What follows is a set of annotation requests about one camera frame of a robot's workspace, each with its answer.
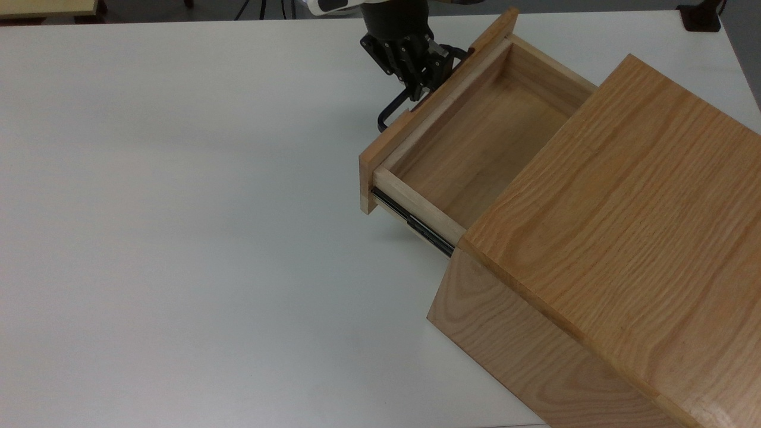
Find wooden sliding drawer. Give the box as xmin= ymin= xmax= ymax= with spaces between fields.
xmin=359 ymin=7 xmax=599 ymax=248

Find black metal drawer handle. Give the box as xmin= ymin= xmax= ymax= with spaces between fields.
xmin=377 ymin=46 xmax=474 ymax=133

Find metal drawer slide rail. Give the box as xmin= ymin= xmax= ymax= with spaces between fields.
xmin=371 ymin=187 xmax=457 ymax=258

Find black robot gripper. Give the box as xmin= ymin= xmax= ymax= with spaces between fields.
xmin=359 ymin=0 xmax=454 ymax=102

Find black table clamp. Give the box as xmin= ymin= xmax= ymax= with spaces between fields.
xmin=677 ymin=0 xmax=724 ymax=33

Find light wooden desk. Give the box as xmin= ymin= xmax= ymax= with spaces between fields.
xmin=0 ymin=0 xmax=109 ymax=20

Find light wooden drawer cabinet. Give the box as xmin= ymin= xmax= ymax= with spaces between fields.
xmin=427 ymin=53 xmax=761 ymax=428

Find black tripod legs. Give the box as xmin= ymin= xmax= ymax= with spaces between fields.
xmin=234 ymin=0 xmax=298 ymax=20

